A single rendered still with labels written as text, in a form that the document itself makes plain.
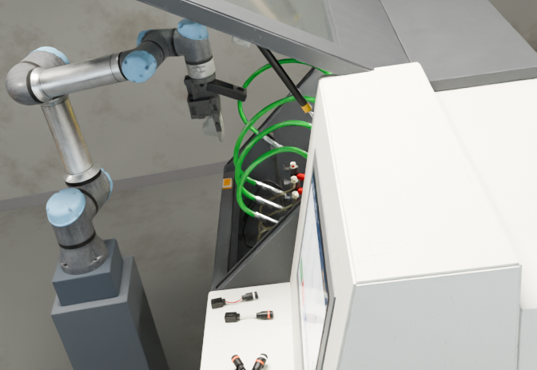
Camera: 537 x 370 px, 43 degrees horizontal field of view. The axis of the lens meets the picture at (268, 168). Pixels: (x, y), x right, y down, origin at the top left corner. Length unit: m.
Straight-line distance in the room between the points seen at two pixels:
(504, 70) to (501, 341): 0.74
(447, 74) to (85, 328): 1.36
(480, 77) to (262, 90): 2.60
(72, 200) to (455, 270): 1.41
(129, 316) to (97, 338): 0.14
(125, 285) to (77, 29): 2.04
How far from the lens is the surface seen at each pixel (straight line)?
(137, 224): 4.02
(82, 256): 2.17
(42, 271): 3.91
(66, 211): 2.10
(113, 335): 2.29
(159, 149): 4.23
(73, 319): 2.26
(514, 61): 1.64
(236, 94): 1.90
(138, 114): 4.13
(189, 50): 1.84
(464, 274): 0.94
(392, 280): 0.93
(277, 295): 1.79
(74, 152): 2.16
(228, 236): 2.08
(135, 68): 1.74
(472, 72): 1.60
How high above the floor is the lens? 2.15
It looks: 30 degrees down
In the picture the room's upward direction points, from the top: 10 degrees counter-clockwise
